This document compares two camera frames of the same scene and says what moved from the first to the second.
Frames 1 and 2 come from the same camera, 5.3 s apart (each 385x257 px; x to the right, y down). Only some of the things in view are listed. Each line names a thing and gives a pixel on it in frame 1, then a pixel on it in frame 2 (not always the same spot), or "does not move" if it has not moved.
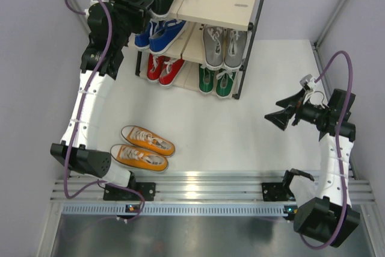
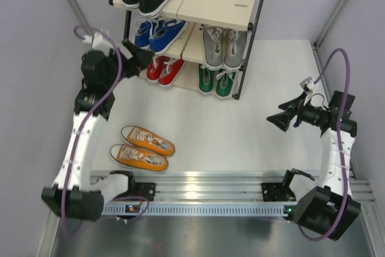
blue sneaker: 166,32 does not move
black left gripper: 141,17 → 141,58
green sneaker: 224,82 does not move
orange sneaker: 135,158 does not move
